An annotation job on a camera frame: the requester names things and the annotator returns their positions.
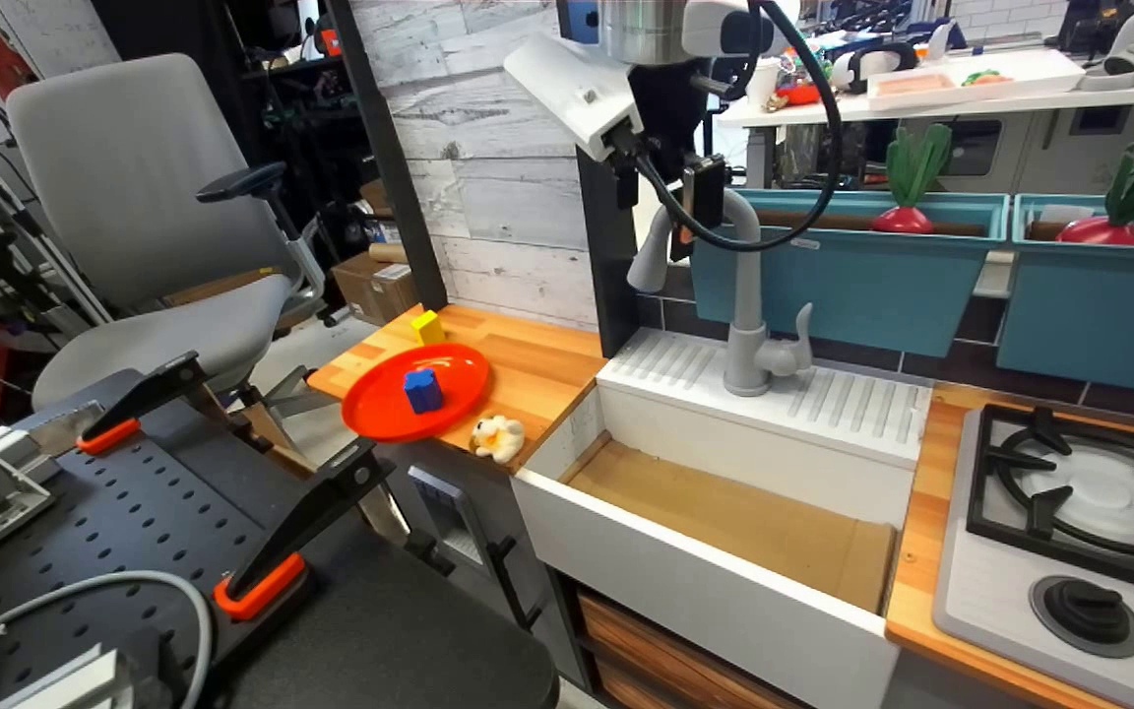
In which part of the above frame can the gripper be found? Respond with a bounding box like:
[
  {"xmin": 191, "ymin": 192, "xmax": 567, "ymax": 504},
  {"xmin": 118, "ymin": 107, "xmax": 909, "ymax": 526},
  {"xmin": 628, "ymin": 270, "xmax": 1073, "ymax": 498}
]
[{"xmin": 626, "ymin": 57, "xmax": 729, "ymax": 264}]

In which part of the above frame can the grey tap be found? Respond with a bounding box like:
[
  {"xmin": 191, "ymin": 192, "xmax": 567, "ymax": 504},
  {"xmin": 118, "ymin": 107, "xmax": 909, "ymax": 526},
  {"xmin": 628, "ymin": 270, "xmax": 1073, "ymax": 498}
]
[{"xmin": 626, "ymin": 187, "xmax": 816, "ymax": 399}]

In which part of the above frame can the white cup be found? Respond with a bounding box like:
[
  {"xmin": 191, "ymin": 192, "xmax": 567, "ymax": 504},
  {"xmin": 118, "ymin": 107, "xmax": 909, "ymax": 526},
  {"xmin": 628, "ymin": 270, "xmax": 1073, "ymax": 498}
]
[{"xmin": 745, "ymin": 57, "xmax": 785, "ymax": 110}]

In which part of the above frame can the grey tap lever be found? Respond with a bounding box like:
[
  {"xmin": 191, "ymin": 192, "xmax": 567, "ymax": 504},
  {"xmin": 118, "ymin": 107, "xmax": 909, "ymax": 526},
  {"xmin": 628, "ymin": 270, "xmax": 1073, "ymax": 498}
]
[{"xmin": 764, "ymin": 301, "xmax": 816, "ymax": 379}]

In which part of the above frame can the teal planter box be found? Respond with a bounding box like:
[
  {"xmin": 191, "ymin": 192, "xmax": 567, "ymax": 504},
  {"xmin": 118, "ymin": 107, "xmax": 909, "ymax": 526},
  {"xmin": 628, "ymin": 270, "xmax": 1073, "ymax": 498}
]
[
  {"xmin": 689, "ymin": 189, "xmax": 1011, "ymax": 358},
  {"xmin": 995, "ymin": 193, "xmax": 1134, "ymax": 401}
]

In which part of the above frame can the toy kitchen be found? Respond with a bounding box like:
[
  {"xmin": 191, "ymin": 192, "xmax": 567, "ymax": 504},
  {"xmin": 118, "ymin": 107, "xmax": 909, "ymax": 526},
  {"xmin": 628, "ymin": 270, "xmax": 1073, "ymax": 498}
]
[{"xmin": 306, "ymin": 0, "xmax": 1134, "ymax": 709}]

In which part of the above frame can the white table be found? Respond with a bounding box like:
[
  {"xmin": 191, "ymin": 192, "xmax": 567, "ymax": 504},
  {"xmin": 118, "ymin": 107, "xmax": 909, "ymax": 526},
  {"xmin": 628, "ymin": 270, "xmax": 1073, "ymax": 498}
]
[{"xmin": 715, "ymin": 39, "xmax": 1134, "ymax": 194}]

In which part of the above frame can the red plate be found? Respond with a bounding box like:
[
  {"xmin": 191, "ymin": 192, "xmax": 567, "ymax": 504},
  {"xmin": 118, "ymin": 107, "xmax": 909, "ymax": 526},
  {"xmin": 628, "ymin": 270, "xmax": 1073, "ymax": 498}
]
[{"xmin": 341, "ymin": 343, "xmax": 492, "ymax": 445}]

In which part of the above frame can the white plush toy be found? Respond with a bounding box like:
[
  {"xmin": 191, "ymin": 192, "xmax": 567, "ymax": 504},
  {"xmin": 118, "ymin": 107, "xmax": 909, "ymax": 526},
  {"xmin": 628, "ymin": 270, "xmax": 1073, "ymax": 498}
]
[{"xmin": 470, "ymin": 414, "xmax": 528, "ymax": 466}]

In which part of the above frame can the white sink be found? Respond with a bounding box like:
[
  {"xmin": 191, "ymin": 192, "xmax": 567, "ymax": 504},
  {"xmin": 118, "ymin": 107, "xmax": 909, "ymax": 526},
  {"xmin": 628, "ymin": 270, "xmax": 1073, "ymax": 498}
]
[{"xmin": 511, "ymin": 327, "xmax": 934, "ymax": 709}]

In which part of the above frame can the white tray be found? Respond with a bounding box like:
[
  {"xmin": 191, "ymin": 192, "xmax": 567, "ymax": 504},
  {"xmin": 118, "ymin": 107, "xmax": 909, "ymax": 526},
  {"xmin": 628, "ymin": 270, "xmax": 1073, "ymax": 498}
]
[{"xmin": 866, "ymin": 46, "xmax": 1086, "ymax": 111}]

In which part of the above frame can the blue block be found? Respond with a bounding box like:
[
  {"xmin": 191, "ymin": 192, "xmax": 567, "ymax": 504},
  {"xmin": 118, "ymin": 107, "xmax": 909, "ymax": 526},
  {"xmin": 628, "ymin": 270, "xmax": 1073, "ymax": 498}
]
[{"xmin": 402, "ymin": 368, "xmax": 446, "ymax": 416}]

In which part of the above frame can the cardboard box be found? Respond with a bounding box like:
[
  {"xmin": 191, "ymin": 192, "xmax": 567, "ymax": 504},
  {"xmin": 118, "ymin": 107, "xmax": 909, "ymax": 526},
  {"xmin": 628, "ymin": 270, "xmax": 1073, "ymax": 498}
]
[{"xmin": 330, "ymin": 250, "xmax": 421, "ymax": 327}]

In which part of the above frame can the black shelf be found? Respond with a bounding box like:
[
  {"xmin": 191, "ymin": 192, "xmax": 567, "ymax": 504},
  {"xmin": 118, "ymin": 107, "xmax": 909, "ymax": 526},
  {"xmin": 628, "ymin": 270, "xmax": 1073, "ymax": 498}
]
[{"xmin": 222, "ymin": 0, "xmax": 376, "ymax": 247}]

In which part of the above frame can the black burner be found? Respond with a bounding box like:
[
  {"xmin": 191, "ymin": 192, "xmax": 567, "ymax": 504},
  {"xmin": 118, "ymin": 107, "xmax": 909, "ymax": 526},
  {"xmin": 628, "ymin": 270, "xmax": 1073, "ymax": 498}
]
[{"xmin": 965, "ymin": 402, "xmax": 1134, "ymax": 604}]

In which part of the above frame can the black and orange clamp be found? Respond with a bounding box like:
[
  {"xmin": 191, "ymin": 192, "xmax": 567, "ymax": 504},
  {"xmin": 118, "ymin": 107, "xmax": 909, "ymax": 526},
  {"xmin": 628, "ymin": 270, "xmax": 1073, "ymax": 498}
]
[
  {"xmin": 77, "ymin": 351, "xmax": 211, "ymax": 457},
  {"xmin": 212, "ymin": 437, "xmax": 393, "ymax": 622}
]

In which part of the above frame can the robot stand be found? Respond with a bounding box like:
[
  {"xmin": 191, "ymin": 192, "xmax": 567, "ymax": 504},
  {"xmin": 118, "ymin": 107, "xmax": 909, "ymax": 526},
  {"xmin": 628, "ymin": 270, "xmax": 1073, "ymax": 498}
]
[{"xmin": 0, "ymin": 368, "xmax": 560, "ymax": 709}]

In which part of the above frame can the grey office chair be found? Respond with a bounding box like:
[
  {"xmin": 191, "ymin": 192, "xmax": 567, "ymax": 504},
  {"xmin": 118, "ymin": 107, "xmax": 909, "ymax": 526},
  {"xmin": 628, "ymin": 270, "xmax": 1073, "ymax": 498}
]
[{"xmin": 5, "ymin": 53, "xmax": 329, "ymax": 415}]

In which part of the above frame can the black stove knob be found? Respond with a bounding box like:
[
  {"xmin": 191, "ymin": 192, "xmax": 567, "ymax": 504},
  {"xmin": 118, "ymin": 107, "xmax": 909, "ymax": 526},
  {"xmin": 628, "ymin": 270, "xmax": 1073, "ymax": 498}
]
[{"xmin": 1029, "ymin": 575, "xmax": 1134, "ymax": 660}]

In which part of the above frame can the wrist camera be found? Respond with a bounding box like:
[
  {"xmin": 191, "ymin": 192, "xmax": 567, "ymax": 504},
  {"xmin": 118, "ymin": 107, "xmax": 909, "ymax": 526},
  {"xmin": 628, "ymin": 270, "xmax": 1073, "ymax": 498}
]
[{"xmin": 503, "ymin": 33, "xmax": 646, "ymax": 164}]

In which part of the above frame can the black door handle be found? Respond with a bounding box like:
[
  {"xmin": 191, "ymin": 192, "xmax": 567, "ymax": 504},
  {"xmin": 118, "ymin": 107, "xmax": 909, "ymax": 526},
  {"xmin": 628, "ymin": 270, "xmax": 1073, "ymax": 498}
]
[{"xmin": 486, "ymin": 535, "xmax": 545, "ymax": 633}]

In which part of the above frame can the grey cable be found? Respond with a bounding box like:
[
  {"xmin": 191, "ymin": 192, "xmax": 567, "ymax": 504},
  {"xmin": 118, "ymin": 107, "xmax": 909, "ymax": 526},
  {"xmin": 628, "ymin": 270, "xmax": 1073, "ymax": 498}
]
[{"xmin": 0, "ymin": 569, "xmax": 217, "ymax": 709}]

